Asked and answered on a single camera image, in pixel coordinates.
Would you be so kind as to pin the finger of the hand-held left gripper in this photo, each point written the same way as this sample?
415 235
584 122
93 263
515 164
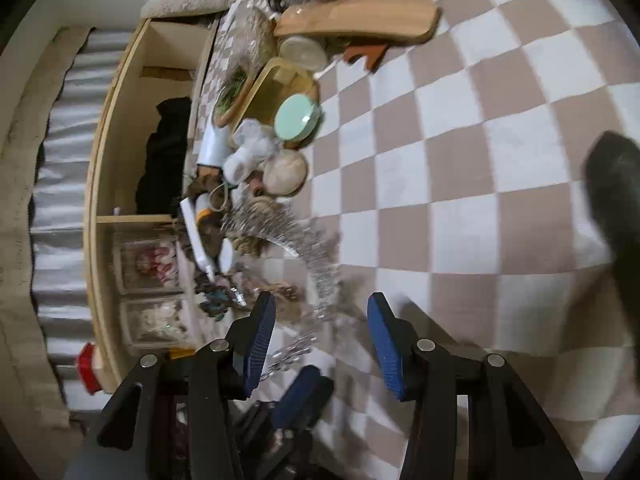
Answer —
300 397

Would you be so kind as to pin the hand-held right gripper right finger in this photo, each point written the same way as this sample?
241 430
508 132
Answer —
387 350

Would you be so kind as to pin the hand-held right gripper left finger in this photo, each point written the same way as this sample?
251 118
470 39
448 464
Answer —
260 340

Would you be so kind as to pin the wooden box container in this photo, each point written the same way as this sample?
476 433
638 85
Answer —
272 92

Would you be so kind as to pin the teal hair clip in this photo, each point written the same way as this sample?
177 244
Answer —
216 300

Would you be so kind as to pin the clear storage box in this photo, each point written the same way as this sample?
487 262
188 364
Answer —
147 265
155 322

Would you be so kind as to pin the white tube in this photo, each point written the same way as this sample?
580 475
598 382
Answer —
195 240

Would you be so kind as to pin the beige round pouch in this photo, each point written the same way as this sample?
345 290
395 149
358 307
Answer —
285 172

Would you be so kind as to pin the red box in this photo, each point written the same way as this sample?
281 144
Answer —
89 367

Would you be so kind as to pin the checkered blanket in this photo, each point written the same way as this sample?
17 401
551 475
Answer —
475 185

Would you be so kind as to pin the white fluffy cloth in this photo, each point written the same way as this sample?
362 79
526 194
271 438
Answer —
247 152

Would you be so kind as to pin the black cloth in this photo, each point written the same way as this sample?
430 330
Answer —
162 160

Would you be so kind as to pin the mint green lid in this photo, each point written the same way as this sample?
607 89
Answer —
296 117

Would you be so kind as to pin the wooden shelf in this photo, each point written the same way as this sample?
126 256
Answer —
100 170

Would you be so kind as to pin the grey curtain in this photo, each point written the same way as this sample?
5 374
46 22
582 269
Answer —
65 210

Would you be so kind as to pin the green plant sprig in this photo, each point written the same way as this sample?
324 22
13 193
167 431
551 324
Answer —
231 87

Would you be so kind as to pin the dark grey object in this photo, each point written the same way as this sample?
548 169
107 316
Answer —
617 200

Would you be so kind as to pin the clear round jar lid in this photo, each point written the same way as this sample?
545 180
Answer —
302 52

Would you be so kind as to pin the brown leather piece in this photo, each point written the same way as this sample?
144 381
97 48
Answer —
367 55

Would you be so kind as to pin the long wooden tray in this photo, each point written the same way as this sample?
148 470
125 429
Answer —
360 17

